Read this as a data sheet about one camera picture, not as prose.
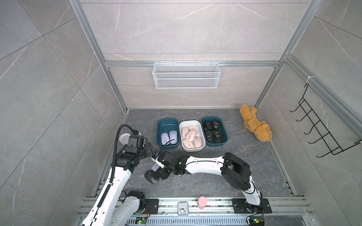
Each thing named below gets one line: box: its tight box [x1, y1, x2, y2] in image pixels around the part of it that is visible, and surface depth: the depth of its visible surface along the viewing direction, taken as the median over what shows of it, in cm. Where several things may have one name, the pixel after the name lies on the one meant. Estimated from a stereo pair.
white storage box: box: [179, 119, 206, 153], surface depth 105 cm
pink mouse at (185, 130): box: [181, 126, 190, 139], surface depth 103 cm
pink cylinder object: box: [197, 196, 208, 210], surface depth 70 cm
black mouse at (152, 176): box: [144, 169, 160, 185], surface depth 83 cm
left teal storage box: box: [156, 118, 180, 149], surface depth 106 cm
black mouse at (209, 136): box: [205, 130, 214, 144], surface depth 97 cm
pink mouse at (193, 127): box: [188, 124, 198, 131], surface depth 106 cm
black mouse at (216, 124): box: [212, 119, 222, 130], surface depth 105 cm
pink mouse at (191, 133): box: [185, 128, 198, 142], surface depth 99 cm
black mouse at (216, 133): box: [212, 129, 222, 138], surface depth 100 cm
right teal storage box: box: [201, 116, 228, 147], surface depth 101 cm
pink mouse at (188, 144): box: [182, 138, 195, 149], surface depth 97 cm
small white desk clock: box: [177, 201, 190, 216], surface depth 73 cm
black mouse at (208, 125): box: [204, 120, 214, 130], surface depth 105 cm
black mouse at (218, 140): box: [213, 136, 223, 144], surface depth 99 cm
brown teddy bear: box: [239, 104, 273, 142], surface depth 99 cm
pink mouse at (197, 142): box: [193, 136, 203, 148], surface depth 97 cm
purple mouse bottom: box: [169, 129, 178, 145], surface depth 101 cm
